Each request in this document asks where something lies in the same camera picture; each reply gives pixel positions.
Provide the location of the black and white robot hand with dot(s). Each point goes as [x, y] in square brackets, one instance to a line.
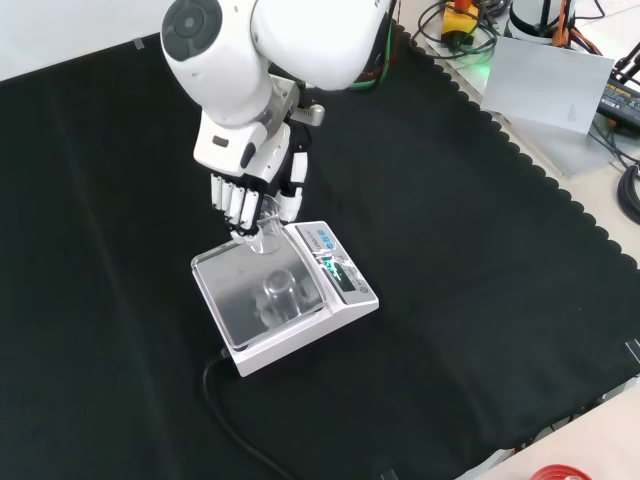
[225, 145]

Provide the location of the small clear glass beaker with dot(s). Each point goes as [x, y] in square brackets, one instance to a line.
[270, 240]

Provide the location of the white electronic balance steel pan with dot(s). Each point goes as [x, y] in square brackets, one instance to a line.
[235, 292]

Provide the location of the clear cloth clip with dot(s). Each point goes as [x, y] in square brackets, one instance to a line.
[139, 44]
[633, 349]
[388, 475]

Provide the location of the black cloth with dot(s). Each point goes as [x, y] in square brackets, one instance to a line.
[450, 260]

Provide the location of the yellow stop button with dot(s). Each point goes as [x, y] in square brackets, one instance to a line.
[457, 22]

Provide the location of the black power adapter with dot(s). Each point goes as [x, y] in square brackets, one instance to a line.
[620, 102]

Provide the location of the red round object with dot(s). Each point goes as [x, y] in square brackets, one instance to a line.
[560, 472]

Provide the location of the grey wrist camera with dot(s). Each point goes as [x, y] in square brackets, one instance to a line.
[312, 115]

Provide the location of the aluminium base plate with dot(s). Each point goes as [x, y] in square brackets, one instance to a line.
[565, 150]

